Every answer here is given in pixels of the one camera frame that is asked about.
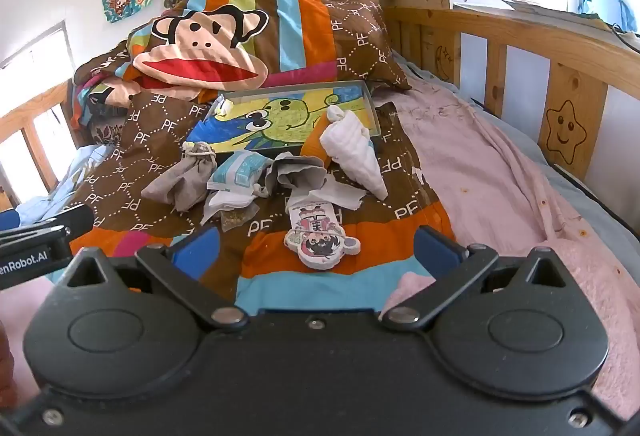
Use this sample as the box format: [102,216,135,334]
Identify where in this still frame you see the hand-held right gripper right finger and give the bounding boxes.
[380,225,583,332]

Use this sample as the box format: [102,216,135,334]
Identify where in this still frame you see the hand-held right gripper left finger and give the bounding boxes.
[52,226,249,331]

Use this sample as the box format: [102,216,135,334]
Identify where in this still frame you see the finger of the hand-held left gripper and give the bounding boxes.
[0,203,96,239]

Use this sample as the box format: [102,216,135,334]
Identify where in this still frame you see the grey drawstring pouch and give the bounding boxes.
[141,141,218,212]

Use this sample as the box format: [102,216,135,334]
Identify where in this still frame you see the white muslin cloth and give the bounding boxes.
[320,106,390,201]

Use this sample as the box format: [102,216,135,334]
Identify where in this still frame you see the orange ribbed band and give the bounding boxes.
[300,113,333,167]

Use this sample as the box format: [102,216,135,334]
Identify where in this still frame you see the shallow box with frog drawing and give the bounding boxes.
[185,81,383,157]

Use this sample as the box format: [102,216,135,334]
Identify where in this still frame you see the light blue printed sheet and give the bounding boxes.
[15,143,116,222]

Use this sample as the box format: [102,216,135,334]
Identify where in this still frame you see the small clear packet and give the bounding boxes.
[220,211,251,234]

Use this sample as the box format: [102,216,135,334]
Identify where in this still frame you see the light blue tissue packet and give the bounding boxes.
[207,151,273,192]

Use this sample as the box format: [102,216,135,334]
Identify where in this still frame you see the brown patterned blanket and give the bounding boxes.
[30,88,456,317]

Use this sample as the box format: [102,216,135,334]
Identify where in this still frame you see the pink blanket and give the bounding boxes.
[380,81,640,417]

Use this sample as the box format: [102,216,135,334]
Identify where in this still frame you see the grey cloth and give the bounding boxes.
[262,155,328,197]

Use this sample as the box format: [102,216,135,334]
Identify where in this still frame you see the window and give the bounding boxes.
[0,21,76,197]

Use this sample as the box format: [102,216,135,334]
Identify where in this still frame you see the blue cloth item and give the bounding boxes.
[575,0,640,32]

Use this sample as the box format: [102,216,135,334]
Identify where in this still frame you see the wooden bed frame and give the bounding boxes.
[0,0,640,212]

